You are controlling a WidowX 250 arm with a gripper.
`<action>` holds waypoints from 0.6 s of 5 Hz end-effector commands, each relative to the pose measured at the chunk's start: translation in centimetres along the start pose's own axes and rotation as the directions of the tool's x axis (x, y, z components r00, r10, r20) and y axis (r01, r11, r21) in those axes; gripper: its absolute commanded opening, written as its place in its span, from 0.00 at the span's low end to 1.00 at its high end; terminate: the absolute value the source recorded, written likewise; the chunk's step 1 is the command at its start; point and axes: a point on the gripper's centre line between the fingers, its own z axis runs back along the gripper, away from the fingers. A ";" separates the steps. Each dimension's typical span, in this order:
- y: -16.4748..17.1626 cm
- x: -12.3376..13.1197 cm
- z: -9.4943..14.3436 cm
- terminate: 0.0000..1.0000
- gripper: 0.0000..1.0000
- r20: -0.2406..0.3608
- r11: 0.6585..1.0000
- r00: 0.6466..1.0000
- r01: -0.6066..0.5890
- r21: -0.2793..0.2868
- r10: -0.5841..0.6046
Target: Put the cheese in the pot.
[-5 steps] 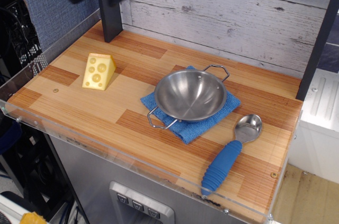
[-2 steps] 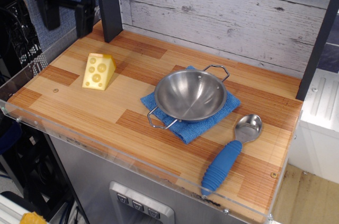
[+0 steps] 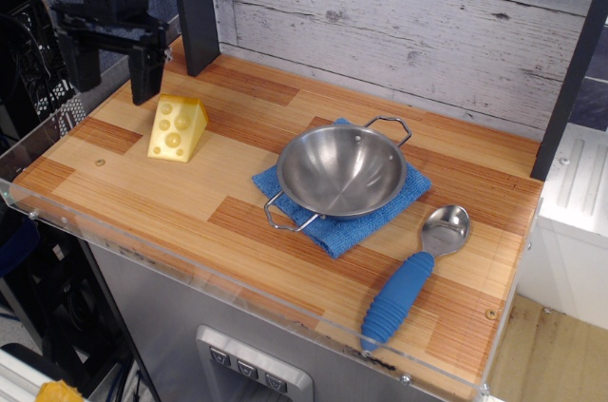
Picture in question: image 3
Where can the blue folded cloth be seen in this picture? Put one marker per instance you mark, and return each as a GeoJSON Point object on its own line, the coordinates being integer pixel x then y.
{"type": "Point", "coordinates": [338, 236]}

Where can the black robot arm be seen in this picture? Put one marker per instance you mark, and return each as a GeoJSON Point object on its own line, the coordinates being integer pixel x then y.
{"type": "Point", "coordinates": [84, 29]}

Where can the white appliance top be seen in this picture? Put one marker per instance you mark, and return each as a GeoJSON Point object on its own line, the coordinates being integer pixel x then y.
{"type": "Point", "coordinates": [565, 264]}

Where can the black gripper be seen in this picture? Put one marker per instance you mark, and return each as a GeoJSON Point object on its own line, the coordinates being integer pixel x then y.
{"type": "Point", "coordinates": [123, 26]}

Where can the silver dispenser button panel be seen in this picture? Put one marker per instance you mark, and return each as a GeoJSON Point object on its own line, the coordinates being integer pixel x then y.
{"type": "Point", "coordinates": [236, 371]}

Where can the dark grey right post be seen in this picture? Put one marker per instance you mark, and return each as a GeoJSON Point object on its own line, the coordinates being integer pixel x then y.
{"type": "Point", "coordinates": [563, 108]}

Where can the steel toy fridge cabinet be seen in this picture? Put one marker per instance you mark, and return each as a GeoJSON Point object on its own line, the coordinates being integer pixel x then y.
{"type": "Point", "coordinates": [163, 299]}

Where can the yellow toy cheese wedge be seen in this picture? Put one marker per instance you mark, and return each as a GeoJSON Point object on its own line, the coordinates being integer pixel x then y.
{"type": "Point", "coordinates": [178, 125]}

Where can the steel pot with handles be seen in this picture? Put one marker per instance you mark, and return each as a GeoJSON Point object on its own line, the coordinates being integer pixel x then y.
{"type": "Point", "coordinates": [342, 171]}

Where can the steel spoon blue handle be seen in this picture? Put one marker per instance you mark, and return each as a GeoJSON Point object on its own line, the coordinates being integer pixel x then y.
{"type": "Point", "coordinates": [444, 232]}

